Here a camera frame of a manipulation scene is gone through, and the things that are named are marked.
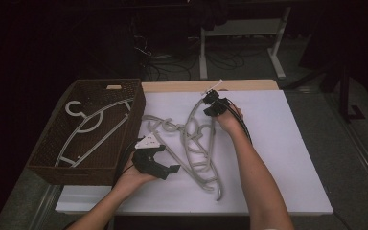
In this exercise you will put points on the brown woven basket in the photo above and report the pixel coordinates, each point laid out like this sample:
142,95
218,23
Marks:
44,153

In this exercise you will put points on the person's right hand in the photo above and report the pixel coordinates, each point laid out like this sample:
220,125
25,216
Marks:
230,121

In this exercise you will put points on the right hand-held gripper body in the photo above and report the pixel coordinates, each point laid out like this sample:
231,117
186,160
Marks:
226,107

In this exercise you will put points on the grey plastic clothes hanger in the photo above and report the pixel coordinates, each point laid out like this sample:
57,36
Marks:
67,108
188,127
150,123

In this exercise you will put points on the dark metal stand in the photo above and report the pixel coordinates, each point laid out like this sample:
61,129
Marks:
344,96

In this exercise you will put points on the white board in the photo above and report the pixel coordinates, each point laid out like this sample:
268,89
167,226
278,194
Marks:
284,143

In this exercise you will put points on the white metal desk frame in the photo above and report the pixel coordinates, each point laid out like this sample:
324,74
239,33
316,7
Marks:
203,57

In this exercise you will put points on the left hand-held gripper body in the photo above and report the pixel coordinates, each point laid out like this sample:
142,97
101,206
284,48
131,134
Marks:
147,163

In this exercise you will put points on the person's left hand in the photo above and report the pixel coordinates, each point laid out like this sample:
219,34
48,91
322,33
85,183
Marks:
131,180

